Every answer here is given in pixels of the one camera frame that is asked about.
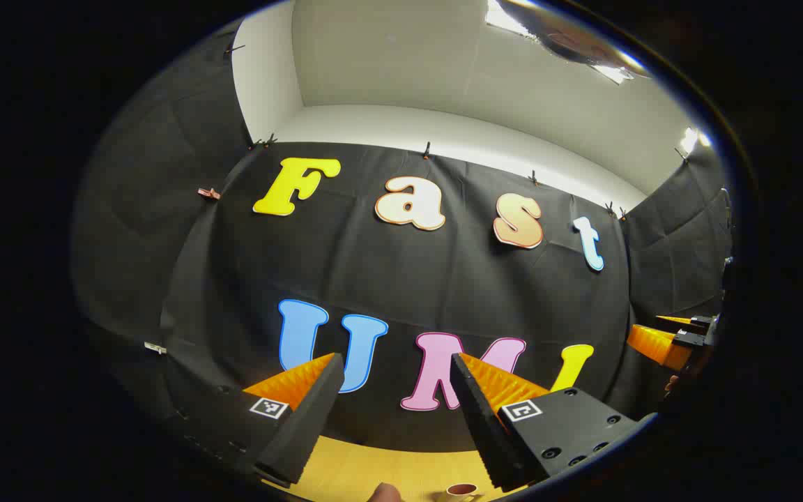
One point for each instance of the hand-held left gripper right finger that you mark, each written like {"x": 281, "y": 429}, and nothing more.
{"x": 485, "y": 432}

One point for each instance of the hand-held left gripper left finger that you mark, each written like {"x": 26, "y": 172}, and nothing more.
{"x": 304, "y": 425}

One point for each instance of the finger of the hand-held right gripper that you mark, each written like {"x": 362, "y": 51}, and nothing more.
{"x": 701, "y": 322}
{"x": 656, "y": 345}

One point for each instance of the beige cup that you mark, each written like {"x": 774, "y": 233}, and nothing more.
{"x": 462, "y": 491}

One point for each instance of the wooden desktop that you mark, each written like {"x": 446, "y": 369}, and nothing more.
{"x": 387, "y": 467}

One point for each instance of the black backdrop cloth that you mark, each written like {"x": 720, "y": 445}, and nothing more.
{"x": 387, "y": 279}

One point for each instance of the silver metal clip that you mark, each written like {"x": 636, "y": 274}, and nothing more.
{"x": 154, "y": 347}

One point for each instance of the ceiling light panel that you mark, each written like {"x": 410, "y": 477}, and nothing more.
{"x": 693, "y": 139}

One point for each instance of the pink clip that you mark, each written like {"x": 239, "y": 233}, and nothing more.
{"x": 208, "y": 193}

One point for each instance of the row of small dark clips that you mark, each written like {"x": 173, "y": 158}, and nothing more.
{"x": 426, "y": 150}

